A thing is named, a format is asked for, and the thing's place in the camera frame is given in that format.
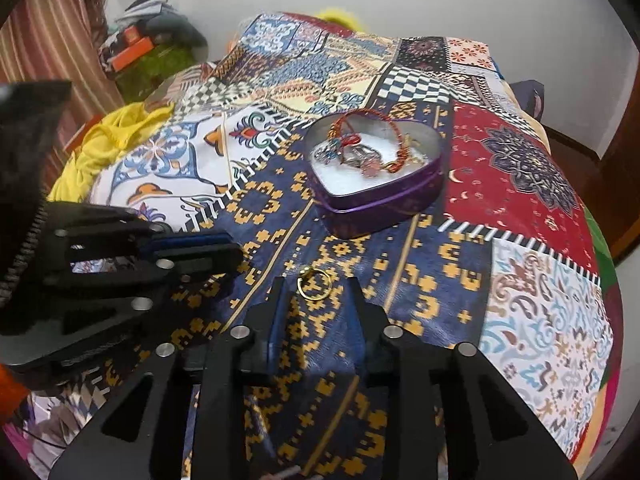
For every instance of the dark backpack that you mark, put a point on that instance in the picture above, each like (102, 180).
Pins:
(529, 100)

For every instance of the striped brown curtain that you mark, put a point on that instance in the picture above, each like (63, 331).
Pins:
(45, 25)

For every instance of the orange cloth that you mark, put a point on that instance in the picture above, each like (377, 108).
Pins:
(12, 390)

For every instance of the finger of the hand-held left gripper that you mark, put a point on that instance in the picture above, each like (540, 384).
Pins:
(115, 225)
(200, 262)

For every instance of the rainbow fleece blanket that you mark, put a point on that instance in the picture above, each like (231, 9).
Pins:
(602, 270)

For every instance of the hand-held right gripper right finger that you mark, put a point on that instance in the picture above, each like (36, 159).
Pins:
(370, 320)

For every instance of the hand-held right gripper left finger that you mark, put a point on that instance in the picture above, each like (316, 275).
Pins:
(277, 325)

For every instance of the pile of clothes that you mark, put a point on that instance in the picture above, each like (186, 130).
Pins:
(160, 22)

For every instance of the patchwork printed blanket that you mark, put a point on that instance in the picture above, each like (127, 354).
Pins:
(525, 285)

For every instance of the purple heart-shaped tin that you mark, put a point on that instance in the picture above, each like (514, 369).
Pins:
(380, 210)

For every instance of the orange box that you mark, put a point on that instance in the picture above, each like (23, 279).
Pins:
(132, 54)

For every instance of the yellow cloth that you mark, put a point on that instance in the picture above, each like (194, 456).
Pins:
(115, 130)

